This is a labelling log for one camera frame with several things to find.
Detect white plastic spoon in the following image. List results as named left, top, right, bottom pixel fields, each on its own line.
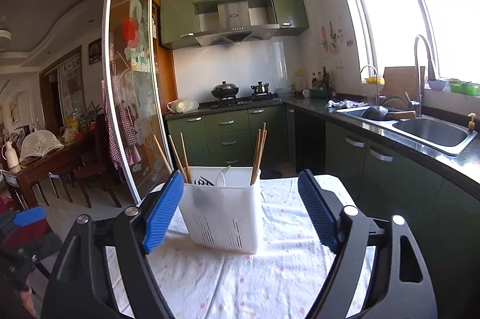
left=216, top=165, right=231, bottom=187

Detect green lower kitchen cabinets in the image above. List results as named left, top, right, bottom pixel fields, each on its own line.
left=166, top=99, right=479, bottom=318

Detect tall steel kitchen faucet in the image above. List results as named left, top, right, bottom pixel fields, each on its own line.
left=412, top=34, right=436, bottom=118

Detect person's left hand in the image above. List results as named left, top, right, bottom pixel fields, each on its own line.
left=19, top=288, right=37, bottom=318

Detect wooden chopstick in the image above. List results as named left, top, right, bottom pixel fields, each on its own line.
left=254, top=129, right=268, bottom=183
left=153, top=135, right=173, bottom=174
left=250, top=122, right=267, bottom=184
left=250, top=128, right=262, bottom=186
left=180, top=132, right=193, bottom=184
left=168, top=135, right=188, bottom=183

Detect white plastic utensil holder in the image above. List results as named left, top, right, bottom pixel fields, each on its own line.
left=179, top=166, right=264, bottom=254

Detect white floral tablecloth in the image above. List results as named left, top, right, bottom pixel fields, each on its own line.
left=104, top=174, right=376, bottom=319

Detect wooden dining table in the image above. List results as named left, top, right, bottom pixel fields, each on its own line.
left=5, top=130, right=95, bottom=209

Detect black frying pan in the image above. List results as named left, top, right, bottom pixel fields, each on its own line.
left=360, top=106, right=416, bottom=121

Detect white plastic bag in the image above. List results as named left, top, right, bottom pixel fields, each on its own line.
left=167, top=98, right=199, bottom=114

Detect white lace food cover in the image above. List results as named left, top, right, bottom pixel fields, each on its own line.
left=19, top=130, right=64, bottom=162

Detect condiment bottles group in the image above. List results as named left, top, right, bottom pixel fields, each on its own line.
left=294, top=68, right=333, bottom=99

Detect small steel faucet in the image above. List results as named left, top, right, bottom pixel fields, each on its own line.
left=360, top=65, right=385, bottom=106

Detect small steel pot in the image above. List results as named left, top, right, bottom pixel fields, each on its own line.
left=250, top=81, right=270, bottom=96

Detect glass sliding door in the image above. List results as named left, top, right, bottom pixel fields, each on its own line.
left=102, top=0, right=172, bottom=203

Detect black wok with lid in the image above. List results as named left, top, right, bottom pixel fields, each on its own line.
left=211, top=81, right=239, bottom=99

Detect stainless steel sink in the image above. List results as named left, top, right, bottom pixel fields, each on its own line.
left=337, top=106, right=478, bottom=156

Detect wooden cutting board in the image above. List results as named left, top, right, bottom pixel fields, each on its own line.
left=381, top=67, right=417, bottom=100

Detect steel range hood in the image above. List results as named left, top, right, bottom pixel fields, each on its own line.
left=193, top=0, right=280, bottom=46

